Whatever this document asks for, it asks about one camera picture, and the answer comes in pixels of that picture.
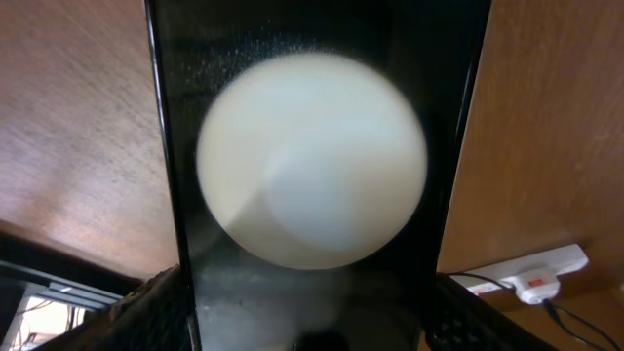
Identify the white power strip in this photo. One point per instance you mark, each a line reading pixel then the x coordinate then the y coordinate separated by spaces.
pixel 487 279

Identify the white USB charger plug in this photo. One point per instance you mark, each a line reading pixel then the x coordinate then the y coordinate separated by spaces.
pixel 534 286

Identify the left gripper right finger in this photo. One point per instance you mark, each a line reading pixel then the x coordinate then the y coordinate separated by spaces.
pixel 455 319

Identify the black smartphone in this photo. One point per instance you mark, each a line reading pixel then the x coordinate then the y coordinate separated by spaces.
pixel 311 149

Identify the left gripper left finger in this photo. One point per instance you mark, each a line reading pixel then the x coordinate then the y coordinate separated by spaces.
pixel 152 318

